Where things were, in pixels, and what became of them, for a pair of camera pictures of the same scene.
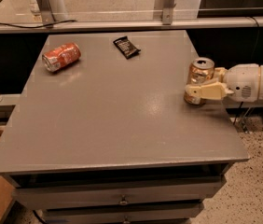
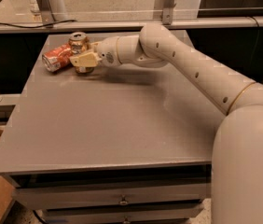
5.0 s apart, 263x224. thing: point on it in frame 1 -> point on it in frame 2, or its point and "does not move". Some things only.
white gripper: x=242 y=82 -> x=106 y=53
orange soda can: x=200 y=70 -> x=78 y=43
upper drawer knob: x=123 y=202 does not move
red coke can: x=59 y=58 does not move
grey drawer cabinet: x=102 y=133 does not move
